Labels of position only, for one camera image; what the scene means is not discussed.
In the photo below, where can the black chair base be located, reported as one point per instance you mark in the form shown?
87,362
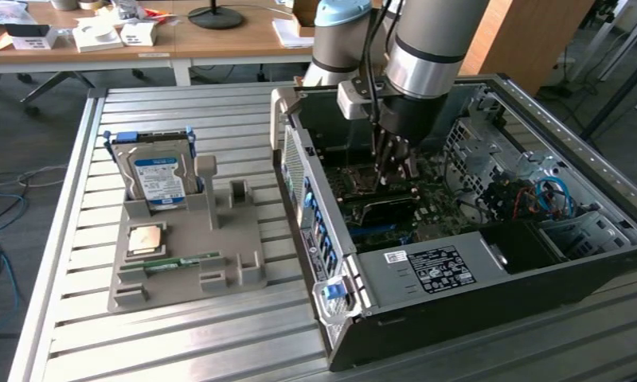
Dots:
53,81

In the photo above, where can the hard disk with blue rails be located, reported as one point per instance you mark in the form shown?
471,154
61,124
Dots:
153,171

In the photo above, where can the wooden cabinet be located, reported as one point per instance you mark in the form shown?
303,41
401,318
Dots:
536,40

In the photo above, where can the CPU chip with metal lid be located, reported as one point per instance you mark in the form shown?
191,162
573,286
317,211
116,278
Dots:
145,239

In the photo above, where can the light wooden desk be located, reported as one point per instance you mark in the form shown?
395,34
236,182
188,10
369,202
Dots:
233,40
59,55

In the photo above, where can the grey cup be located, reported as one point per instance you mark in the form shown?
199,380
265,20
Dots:
64,5

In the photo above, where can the grey power supply unit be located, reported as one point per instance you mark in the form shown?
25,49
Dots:
403,274

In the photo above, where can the clear plastic bag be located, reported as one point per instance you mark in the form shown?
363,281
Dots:
5,12

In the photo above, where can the beige tape roll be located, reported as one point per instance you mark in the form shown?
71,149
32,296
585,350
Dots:
89,5

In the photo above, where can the green RAM stick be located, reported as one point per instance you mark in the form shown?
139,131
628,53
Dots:
169,262

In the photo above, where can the brown cardboard box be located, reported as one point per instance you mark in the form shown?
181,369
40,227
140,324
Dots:
303,12

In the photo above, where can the dark slanted metal post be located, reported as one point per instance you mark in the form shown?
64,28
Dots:
616,89

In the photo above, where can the white box with black top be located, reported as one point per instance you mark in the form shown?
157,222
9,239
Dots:
32,40

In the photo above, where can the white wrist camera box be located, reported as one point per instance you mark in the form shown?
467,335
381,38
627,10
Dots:
353,105

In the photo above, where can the white box with tape roll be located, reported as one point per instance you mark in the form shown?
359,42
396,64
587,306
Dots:
97,40

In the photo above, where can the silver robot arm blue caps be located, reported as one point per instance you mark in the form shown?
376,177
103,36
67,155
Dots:
429,40

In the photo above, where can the green motherboard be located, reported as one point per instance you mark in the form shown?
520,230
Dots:
440,199

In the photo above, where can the white paper stack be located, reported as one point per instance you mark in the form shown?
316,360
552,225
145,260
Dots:
292,37

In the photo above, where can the blue case latch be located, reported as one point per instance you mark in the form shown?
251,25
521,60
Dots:
333,292

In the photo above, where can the small white labelled box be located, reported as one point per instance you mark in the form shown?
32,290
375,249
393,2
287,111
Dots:
137,35

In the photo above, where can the graphics card with black cooler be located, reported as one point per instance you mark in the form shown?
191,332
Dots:
388,209

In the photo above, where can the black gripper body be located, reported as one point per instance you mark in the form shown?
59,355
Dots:
411,115

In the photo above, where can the open black PC case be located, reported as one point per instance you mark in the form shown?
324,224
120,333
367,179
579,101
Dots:
456,318

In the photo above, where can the black round lamp base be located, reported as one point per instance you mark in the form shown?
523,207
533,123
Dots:
215,20

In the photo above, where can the CPU socket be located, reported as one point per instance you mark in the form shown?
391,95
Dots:
359,179

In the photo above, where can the grey plastic parts rack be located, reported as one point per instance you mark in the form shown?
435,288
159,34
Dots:
191,246

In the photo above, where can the blue expansion slot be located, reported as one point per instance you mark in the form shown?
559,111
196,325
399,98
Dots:
373,230

